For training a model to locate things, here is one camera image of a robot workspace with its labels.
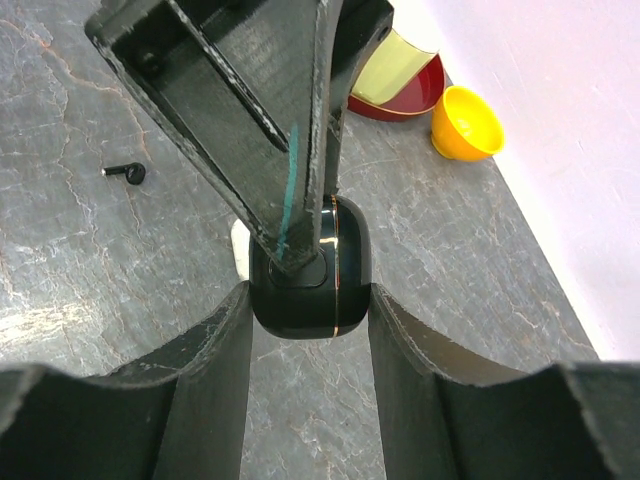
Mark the red round tray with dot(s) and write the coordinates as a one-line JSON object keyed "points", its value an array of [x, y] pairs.
{"points": [[417, 98]]}

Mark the black earbud charging case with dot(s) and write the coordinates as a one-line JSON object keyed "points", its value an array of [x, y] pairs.
{"points": [[330, 295]]}

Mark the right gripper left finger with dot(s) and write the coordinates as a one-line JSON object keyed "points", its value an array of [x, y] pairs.
{"points": [[178, 412]]}

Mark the white earbud charging case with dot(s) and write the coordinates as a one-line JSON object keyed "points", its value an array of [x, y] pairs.
{"points": [[240, 238]]}

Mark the orange bowl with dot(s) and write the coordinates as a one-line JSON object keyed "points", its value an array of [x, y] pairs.
{"points": [[464, 127]]}

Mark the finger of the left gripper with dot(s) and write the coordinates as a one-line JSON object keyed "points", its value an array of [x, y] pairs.
{"points": [[233, 84], [361, 27]]}

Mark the black earbud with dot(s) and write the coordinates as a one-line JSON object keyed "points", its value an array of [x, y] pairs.
{"points": [[134, 173]]}

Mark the pale green cup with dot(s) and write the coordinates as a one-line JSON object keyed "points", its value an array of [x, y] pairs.
{"points": [[394, 63]]}

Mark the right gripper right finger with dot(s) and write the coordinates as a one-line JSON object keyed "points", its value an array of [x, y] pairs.
{"points": [[446, 412]]}

